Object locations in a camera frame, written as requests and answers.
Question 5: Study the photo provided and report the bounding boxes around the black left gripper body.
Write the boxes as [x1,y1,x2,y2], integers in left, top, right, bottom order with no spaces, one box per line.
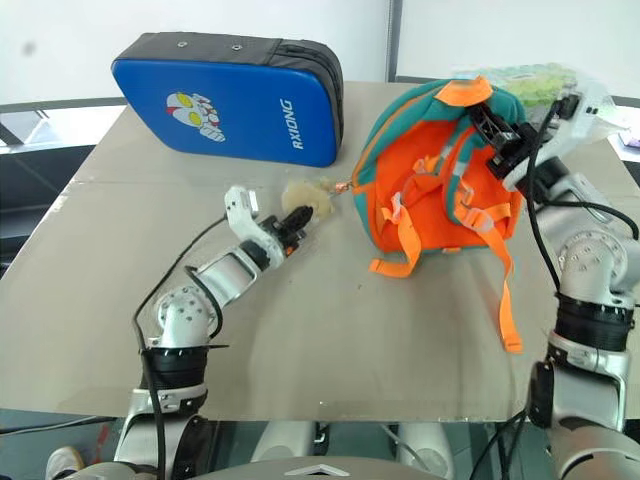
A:
[259,214,308,259]

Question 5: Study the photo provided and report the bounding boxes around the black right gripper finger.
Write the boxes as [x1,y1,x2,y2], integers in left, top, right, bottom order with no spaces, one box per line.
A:
[468,102,503,149]
[485,108,522,146]

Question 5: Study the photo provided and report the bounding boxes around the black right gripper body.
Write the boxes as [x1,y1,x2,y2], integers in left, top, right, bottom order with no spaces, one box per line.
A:
[488,121,540,180]

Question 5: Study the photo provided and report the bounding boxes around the beige plush keychain charm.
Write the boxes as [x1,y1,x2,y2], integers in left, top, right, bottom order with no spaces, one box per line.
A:
[281,177,351,222]

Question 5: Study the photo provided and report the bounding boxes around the orange and teal backpack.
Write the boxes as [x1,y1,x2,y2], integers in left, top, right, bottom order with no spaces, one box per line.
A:
[351,75,526,355]

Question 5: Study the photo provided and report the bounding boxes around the green and white plastic package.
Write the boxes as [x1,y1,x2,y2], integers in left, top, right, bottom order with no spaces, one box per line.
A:
[448,61,585,107]

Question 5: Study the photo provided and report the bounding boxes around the blue padded kick shield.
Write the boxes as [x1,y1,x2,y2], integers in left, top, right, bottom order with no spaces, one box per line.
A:
[110,31,345,168]

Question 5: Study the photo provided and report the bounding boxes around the dark vertical pole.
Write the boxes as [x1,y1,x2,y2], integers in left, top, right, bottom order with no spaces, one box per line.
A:
[386,0,400,82]

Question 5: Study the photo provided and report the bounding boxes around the grey robot torso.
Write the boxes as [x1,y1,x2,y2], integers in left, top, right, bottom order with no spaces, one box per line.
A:
[74,453,451,480]

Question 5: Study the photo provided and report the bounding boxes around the grey rounded robot leg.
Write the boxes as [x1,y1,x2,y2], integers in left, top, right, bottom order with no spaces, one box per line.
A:
[393,421,455,476]

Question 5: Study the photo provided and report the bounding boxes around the black metal railing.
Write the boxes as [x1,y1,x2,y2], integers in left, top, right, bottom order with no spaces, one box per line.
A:
[0,95,129,147]

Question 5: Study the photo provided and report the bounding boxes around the white shoe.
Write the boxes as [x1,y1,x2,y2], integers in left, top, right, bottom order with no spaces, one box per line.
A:
[45,445,93,480]

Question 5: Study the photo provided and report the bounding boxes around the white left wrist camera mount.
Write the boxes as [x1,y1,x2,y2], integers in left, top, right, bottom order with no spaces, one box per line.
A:
[222,185,285,257]

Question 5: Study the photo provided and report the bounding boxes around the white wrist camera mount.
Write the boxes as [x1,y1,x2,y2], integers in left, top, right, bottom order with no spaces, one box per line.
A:
[222,185,285,257]
[502,79,614,192]

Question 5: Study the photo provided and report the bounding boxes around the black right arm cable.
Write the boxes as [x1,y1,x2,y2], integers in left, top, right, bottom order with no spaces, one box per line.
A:
[524,97,640,296]

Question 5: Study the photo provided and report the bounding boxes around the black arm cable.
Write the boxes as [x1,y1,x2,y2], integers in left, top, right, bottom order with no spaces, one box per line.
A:
[524,97,640,296]
[130,213,232,451]

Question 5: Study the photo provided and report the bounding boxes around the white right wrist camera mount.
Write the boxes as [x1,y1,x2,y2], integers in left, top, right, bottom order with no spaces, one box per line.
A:
[502,79,614,192]

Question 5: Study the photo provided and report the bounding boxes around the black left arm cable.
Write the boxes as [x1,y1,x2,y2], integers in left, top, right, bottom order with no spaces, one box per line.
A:
[130,213,232,451]

